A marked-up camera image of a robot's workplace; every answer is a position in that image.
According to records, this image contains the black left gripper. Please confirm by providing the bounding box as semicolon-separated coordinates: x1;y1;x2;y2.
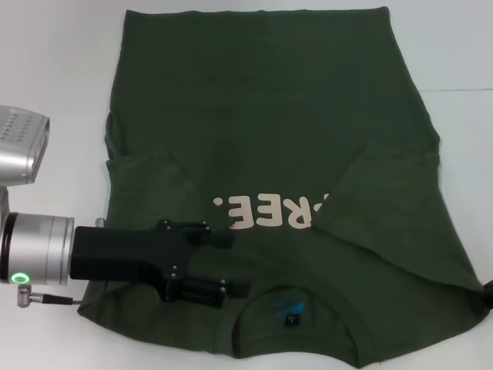
70;218;251;310

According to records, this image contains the dark green printed t-shirt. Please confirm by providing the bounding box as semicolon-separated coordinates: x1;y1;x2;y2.
76;5;488;370

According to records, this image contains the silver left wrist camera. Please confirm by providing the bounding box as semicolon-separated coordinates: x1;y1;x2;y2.
0;104;52;188

